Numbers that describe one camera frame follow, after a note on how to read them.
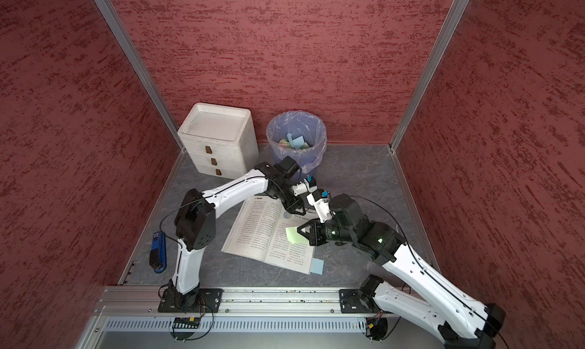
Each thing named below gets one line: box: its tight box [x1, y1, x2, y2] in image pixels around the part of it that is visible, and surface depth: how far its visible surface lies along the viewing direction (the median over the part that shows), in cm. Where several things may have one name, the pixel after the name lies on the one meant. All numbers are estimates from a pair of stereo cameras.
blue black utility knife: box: [149, 231, 167, 274], surface depth 83 cm
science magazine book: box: [220, 195, 318, 276], surface depth 87 cm
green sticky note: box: [284, 226, 310, 245], surface depth 67 cm
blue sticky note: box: [310, 257, 325, 276], surface depth 83 cm
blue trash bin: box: [266, 109, 327, 178], surface depth 99 cm
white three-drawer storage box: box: [176, 102, 259, 180], surface depth 97 cm
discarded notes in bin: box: [278, 132, 310, 150], surface depth 103 cm
